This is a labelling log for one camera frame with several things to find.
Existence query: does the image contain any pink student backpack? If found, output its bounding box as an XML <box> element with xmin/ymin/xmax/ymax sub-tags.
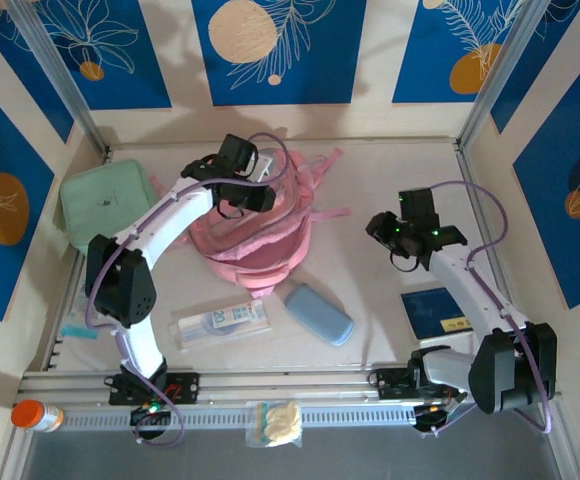
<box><xmin>149</xmin><ymin>146</ymin><xmax>354</xmax><ymax>301</ymax></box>

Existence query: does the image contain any plastic bag with white gloves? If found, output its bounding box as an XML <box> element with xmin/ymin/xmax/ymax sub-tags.
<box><xmin>244</xmin><ymin>399</ymin><xmax>304</xmax><ymax>449</ymax></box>

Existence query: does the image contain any aluminium frame post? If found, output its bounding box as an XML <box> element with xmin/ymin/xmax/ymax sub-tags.
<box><xmin>455</xmin><ymin>0</ymin><xmax>546</xmax><ymax>151</ymax></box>
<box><xmin>7</xmin><ymin>0</ymin><xmax>110</xmax><ymax>156</ymax></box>

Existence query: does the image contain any grey-blue pencil case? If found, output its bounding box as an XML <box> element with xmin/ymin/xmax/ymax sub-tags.
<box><xmin>283</xmin><ymin>282</ymin><xmax>355</xmax><ymax>346</ymax></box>

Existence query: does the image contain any clear plastic stationery box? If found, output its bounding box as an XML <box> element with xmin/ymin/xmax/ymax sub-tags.
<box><xmin>169</xmin><ymin>297</ymin><xmax>274</xmax><ymax>354</ymax></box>

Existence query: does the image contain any orange-capped bottle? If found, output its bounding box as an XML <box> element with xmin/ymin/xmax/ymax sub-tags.
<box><xmin>10</xmin><ymin>398</ymin><xmax>65</xmax><ymax>434</ymax></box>

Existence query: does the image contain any grey slotted cable duct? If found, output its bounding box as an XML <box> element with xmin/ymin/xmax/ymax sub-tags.
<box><xmin>62</xmin><ymin>403</ymin><xmax>417</xmax><ymax>432</ymax></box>

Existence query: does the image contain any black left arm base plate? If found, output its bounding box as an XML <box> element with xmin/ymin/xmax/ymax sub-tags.
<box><xmin>108</xmin><ymin>372</ymin><xmax>201</xmax><ymax>406</ymax></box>

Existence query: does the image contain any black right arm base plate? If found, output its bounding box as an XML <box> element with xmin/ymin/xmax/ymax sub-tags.
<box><xmin>373</xmin><ymin>367</ymin><xmax>469</xmax><ymax>401</ymax></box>

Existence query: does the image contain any green lunch bag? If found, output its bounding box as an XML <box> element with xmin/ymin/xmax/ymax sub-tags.
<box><xmin>59</xmin><ymin>158</ymin><xmax>159</xmax><ymax>251</ymax></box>

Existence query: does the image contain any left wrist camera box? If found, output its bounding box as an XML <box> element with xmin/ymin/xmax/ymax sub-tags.
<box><xmin>247</xmin><ymin>152</ymin><xmax>277</xmax><ymax>185</ymax></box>

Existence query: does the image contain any aluminium mounting rail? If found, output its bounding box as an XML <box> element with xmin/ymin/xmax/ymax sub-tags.
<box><xmin>17</xmin><ymin>368</ymin><xmax>557</xmax><ymax>401</ymax></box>

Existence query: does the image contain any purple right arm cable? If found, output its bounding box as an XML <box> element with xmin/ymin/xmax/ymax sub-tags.
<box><xmin>414</xmin><ymin>180</ymin><xmax>554</xmax><ymax>440</ymax></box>

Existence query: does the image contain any light blue tissue pack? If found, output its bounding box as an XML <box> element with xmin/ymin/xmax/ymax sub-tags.
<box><xmin>59</xmin><ymin>292</ymin><xmax>102</xmax><ymax>341</ymax></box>

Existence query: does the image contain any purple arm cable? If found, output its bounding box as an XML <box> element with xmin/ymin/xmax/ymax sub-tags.
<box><xmin>414</xmin><ymin>180</ymin><xmax>554</xmax><ymax>440</ymax></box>
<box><xmin>85</xmin><ymin>131</ymin><xmax>292</xmax><ymax>448</ymax></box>

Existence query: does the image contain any dark blue book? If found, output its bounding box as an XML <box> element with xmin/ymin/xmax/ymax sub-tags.
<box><xmin>400</xmin><ymin>287</ymin><xmax>476</xmax><ymax>344</ymax></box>

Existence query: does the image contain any aluminium table side rail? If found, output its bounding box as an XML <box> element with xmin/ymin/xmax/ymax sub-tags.
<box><xmin>454</xmin><ymin>142</ymin><xmax>536</xmax><ymax>362</ymax></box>

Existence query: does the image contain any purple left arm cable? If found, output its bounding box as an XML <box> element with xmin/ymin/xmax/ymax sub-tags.
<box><xmin>85</xmin><ymin>131</ymin><xmax>292</xmax><ymax>448</ymax></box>

